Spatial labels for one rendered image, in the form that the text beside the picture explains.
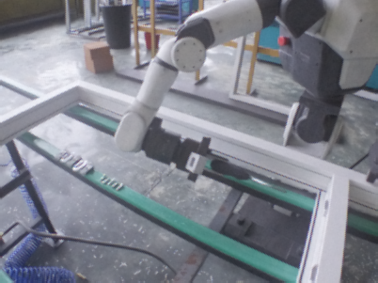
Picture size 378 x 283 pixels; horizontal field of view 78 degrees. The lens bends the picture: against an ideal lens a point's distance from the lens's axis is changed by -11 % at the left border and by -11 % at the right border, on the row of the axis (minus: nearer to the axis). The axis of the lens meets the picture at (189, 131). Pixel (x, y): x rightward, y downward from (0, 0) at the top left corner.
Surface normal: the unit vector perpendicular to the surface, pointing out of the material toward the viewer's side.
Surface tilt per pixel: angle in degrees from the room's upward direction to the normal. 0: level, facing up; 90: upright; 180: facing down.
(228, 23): 80
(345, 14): 87
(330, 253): 0
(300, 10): 103
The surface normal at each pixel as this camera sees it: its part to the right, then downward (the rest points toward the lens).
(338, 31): -0.44, 0.44
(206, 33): 0.08, 0.42
